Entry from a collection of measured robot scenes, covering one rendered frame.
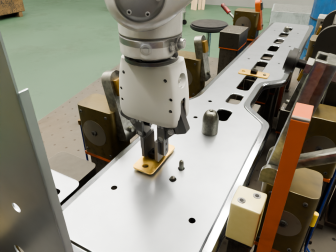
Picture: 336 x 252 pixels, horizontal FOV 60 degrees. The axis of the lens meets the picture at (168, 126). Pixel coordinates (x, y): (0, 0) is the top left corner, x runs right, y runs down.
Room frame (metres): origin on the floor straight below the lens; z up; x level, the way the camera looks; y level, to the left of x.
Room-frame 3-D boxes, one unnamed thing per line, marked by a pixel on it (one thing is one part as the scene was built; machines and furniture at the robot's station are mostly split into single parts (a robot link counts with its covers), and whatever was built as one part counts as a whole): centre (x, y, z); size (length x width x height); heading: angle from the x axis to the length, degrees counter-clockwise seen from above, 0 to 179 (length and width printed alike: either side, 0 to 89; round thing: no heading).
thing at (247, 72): (0.78, -0.24, 1.01); 0.08 x 0.04 x 0.01; 61
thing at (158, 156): (0.38, 0.00, 1.04); 0.03 x 0.03 x 0.07; 62
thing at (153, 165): (0.39, 0.02, 1.01); 0.08 x 0.04 x 0.01; 152
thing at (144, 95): (0.39, 0.02, 1.14); 0.10 x 0.07 x 0.11; 62
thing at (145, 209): (0.80, -0.25, 1.00); 1.38 x 0.22 x 0.02; 152
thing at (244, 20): (1.39, -0.35, 0.88); 0.14 x 0.09 x 0.36; 62
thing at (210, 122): (0.48, -0.08, 1.02); 0.03 x 0.03 x 0.07
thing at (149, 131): (0.40, 0.04, 1.04); 0.03 x 0.03 x 0.07; 62
